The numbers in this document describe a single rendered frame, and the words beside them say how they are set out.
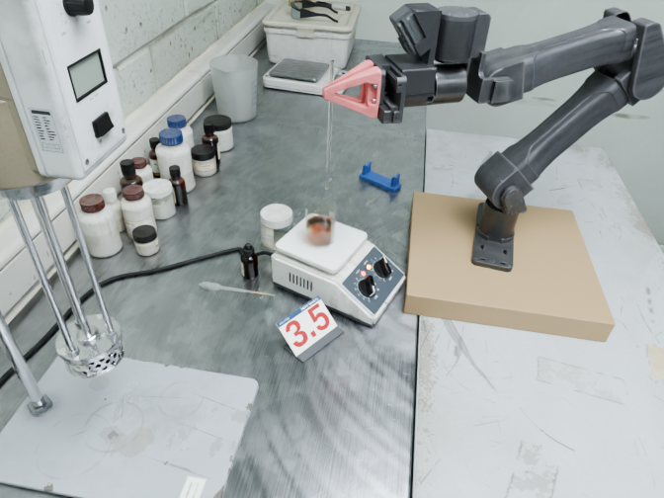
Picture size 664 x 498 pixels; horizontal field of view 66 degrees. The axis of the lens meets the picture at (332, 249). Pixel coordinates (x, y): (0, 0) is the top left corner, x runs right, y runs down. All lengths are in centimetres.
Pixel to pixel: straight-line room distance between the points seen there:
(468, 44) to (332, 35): 112
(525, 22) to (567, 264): 141
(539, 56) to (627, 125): 170
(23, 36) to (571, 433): 74
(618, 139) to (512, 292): 170
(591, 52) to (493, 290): 39
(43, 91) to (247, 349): 51
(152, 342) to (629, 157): 218
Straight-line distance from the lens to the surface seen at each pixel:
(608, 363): 92
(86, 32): 43
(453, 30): 75
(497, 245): 98
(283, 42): 189
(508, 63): 81
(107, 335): 62
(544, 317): 89
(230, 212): 109
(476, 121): 237
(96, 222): 98
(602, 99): 94
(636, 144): 256
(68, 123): 41
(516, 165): 91
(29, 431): 79
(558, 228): 109
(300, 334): 80
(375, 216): 108
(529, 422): 79
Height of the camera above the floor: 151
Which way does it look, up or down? 38 degrees down
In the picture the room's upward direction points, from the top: 3 degrees clockwise
